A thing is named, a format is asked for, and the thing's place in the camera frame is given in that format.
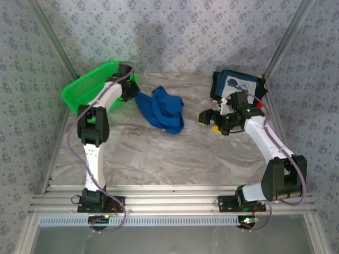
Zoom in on folded black t-shirt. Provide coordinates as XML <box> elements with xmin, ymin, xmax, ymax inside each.
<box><xmin>209</xmin><ymin>69</ymin><xmax>269</xmax><ymax>106</ymax></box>

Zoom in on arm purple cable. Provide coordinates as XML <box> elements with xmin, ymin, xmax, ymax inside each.
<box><xmin>239</xmin><ymin>91</ymin><xmax>309</xmax><ymax>233</ymax></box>
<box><xmin>67</xmin><ymin>70</ymin><xmax>133</xmax><ymax>234</ymax></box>

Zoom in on green plastic basket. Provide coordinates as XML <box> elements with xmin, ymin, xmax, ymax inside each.
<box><xmin>61</xmin><ymin>60</ymin><xmax>140</xmax><ymax>117</ymax></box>

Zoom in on folded navy cartoon print t-shirt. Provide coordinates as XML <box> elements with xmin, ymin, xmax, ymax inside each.
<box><xmin>213</xmin><ymin>70</ymin><xmax>259</xmax><ymax>101</ymax></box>

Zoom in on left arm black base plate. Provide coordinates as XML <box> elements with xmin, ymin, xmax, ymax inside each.
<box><xmin>77</xmin><ymin>195</ymin><xmax>126</xmax><ymax>214</ymax></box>

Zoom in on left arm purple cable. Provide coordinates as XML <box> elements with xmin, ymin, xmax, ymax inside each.
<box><xmin>67</xmin><ymin>70</ymin><xmax>133</xmax><ymax>234</ymax></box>

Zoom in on aluminium side rail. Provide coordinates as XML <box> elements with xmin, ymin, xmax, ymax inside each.
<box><xmin>264</xmin><ymin>78</ymin><xmax>302</xmax><ymax>193</ymax></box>
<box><xmin>41</xmin><ymin>105</ymin><xmax>74</xmax><ymax>195</ymax></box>

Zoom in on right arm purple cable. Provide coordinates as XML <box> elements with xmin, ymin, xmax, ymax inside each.
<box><xmin>239</xmin><ymin>91</ymin><xmax>309</xmax><ymax>233</ymax></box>

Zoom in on aluminium rail base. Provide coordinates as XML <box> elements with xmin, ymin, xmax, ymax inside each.
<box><xmin>28</xmin><ymin>184</ymin><xmax>317</xmax><ymax>215</ymax></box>

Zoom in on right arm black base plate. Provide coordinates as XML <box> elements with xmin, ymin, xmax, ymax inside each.
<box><xmin>217</xmin><ymin>195</ymin><xmax>267</xmax><ymax>213</ymax></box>

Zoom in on grey slotted cable duct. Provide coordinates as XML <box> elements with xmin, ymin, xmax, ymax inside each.
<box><xmin>38</xmin><ymin>214</ymin><xmax>240</xmax><ymax>228</ymax></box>

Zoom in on blue t-shirt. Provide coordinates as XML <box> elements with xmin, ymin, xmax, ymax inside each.
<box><xmin>134</xmin><ymin>85</ymin><xmax>185</xmax><ymax>135</ymax></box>

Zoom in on aluminium frame post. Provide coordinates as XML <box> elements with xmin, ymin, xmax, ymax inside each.
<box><xmin>28</xmin><ymin>0</ymin><xmax>79</xmax><ymax>79</ymax></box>
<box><xmin>263</xmin><ymin>0</ymin><xmax>316</xmax><ymax>79</ymax></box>

